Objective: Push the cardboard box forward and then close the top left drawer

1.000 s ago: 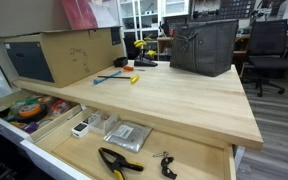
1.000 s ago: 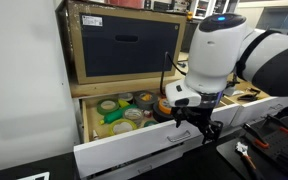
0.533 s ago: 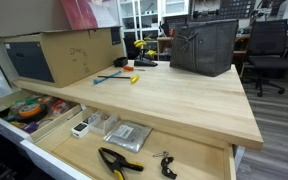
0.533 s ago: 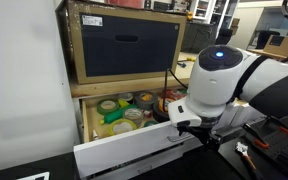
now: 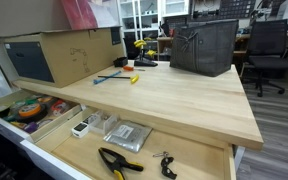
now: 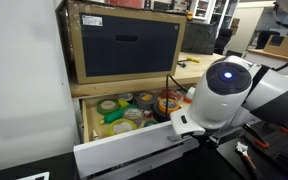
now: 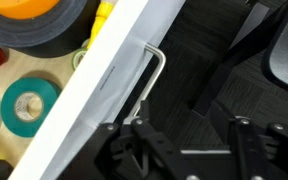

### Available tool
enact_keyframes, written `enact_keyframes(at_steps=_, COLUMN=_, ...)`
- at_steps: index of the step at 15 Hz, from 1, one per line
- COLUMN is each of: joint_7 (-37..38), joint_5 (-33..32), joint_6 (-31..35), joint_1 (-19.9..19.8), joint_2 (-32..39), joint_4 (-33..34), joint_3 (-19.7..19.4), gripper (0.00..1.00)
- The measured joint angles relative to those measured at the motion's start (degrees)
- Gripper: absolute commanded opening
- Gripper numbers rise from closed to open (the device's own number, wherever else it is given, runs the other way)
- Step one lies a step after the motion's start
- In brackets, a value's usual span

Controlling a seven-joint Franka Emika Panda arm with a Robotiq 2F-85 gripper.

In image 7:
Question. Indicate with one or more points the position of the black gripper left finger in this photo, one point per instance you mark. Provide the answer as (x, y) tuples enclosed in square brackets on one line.
[(117, 156)]

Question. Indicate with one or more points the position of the black metal frame bar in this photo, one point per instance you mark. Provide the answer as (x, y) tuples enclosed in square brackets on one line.
[(224, 76)]

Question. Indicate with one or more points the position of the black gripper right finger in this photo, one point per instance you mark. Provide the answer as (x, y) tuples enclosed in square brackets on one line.
[(257, 150)]

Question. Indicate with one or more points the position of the white drawer with tape rolls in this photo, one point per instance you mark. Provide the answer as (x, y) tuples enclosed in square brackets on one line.
[(94, 100)]

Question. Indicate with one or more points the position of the green tape roll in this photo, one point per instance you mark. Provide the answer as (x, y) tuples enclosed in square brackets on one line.
[(10, 113)]

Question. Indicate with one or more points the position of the orange tape roll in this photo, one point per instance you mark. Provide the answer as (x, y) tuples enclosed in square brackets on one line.
[(20, 8)]

